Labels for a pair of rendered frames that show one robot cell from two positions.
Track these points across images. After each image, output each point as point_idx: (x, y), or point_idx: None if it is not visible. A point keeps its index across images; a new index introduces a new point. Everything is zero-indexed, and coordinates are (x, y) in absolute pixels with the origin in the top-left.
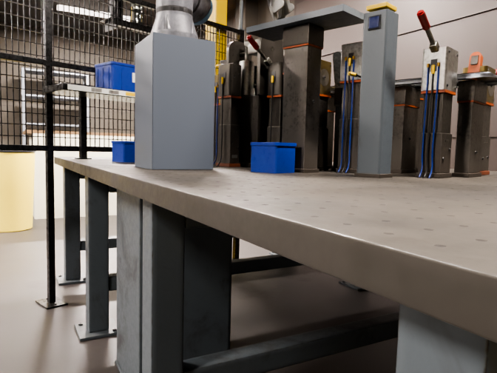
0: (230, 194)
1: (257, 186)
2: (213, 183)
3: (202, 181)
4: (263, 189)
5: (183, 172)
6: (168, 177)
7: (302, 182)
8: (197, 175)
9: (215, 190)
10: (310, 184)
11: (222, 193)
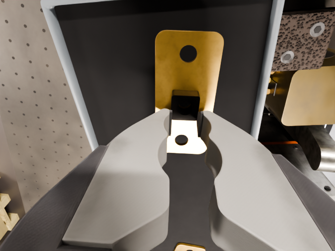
0: (25, 168)
1: (49, 155)
2: (34, 134)
3: (31, 125)
4: (45, 163)
5: (42, 44)
6: (17, 88)
7: (87, 149)
8: (44, 83)
9: (24, 158)
10: (83, 158)
11: (23, 165)
